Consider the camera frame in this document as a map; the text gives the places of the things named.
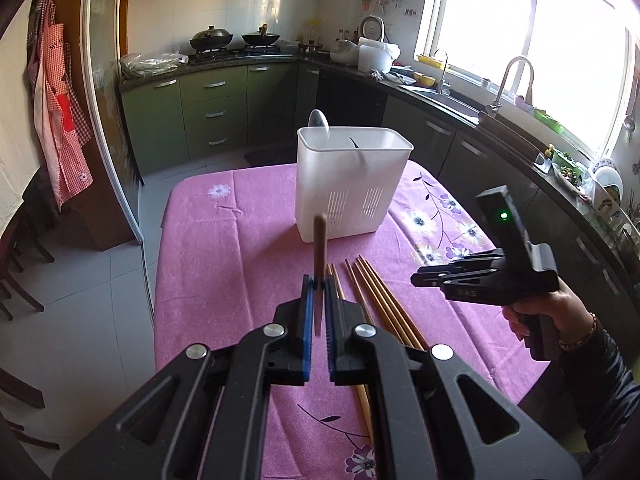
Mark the yellow tray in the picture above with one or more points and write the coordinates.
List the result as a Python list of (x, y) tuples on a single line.
[(432, 61)]

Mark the red checkered apron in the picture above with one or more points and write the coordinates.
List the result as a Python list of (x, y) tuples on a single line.
[(57, 110)]

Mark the white hanging sheet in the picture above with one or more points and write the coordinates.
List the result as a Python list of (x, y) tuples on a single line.
[(15, 120)]

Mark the yellow bowl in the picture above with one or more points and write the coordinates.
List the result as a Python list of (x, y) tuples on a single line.
[(425, 80)]

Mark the white plate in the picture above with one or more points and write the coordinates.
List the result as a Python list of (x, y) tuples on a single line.
[(400, 78)]

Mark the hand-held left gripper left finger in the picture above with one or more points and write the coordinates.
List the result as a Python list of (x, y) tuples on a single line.
[(308, 330)]

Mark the dark wooden chair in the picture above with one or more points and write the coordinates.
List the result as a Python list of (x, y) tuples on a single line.
[(20, 260)]

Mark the green lower cabinets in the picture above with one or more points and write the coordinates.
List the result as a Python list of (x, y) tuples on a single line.
[(215, 110)]

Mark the pink floral tablecloth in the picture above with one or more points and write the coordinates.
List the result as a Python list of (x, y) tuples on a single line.
[(240, 270)]

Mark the white plastic bucket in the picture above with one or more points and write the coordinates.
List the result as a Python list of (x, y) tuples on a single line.
[(375, 56)]

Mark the green plastic container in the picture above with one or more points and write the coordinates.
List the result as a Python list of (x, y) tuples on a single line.
[(549, 121)]

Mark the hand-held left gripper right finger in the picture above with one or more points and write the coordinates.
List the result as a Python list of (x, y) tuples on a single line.
[(330, 330)]

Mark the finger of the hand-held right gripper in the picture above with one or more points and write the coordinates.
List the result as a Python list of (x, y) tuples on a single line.
[(475, 257), (450, 274)]

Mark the white plastic bag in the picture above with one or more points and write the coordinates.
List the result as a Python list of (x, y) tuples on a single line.
[(345, 51)]

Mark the kitchen window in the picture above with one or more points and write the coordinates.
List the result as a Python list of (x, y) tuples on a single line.
[(525, 20)]

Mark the plastic bag of vegetables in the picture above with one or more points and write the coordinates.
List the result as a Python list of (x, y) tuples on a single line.
[(150, 64)]

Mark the small steel faucet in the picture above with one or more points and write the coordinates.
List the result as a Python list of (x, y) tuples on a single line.
[(442, 70)]

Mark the bowl of chopped vegetables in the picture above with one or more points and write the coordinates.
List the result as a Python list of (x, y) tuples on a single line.
[(570, 172)]

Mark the gas stove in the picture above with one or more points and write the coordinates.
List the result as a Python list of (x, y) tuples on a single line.
[(240, 52)]

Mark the large patterned plate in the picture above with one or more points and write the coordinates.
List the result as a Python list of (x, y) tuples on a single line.
[(606, 182)]

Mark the sliding glass door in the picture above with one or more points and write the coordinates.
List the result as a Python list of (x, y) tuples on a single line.
[(107, 110)]

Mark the wooden chopstick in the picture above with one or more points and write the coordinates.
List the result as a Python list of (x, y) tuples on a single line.
[(356, 287), (320, 250), (395, 305), (365, 410), (372, 300), (384, 304)]

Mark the person's right forearm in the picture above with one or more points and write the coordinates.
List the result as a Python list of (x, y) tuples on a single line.
[(610, 385)]

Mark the purple cup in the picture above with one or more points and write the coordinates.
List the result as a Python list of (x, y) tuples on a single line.
[(523, 103)]

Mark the steel sink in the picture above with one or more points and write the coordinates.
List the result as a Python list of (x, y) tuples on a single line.
[(440, 97)]

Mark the dark lower cabinets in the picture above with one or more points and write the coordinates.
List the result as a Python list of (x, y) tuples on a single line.
[(500, 175)]

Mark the black wok with lid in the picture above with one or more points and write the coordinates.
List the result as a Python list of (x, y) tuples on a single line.
[(211, 36)]

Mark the white rice cooker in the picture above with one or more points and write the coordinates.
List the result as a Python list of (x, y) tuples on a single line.
[(372, 29)]

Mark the metal spoon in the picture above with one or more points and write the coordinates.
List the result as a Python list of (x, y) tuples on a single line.
[(318, 119)]

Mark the tall steel faucet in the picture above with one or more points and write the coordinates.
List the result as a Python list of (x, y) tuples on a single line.
[(505, 75)]

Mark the white plastic utensil holder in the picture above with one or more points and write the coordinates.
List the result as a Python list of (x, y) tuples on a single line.
[(345, 180)]

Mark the person's right hand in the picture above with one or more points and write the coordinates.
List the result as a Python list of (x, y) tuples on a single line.
[(570, 310)]

